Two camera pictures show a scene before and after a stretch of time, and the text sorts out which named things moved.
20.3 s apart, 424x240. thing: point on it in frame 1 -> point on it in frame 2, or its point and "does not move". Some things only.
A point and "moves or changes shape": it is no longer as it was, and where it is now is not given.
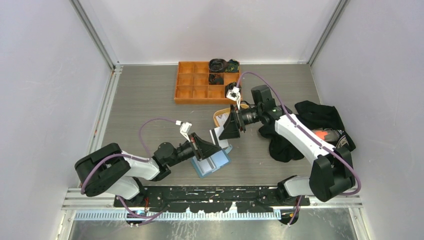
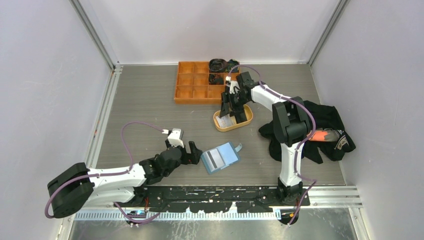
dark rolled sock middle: [213, 80] does not move
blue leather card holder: [209, 165] moves or changes shape
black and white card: [215, 133] -> [214, 159]
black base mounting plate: [205, 199] does not move
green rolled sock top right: [233, 66] does not move
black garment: [317, 116] does not move
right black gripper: [231, 127] -> [224, 111]
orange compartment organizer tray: [192, 84] does not move
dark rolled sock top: [216, 65] does not move
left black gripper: [204, 149] -> [193, 157]
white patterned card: [221, 119] does not move
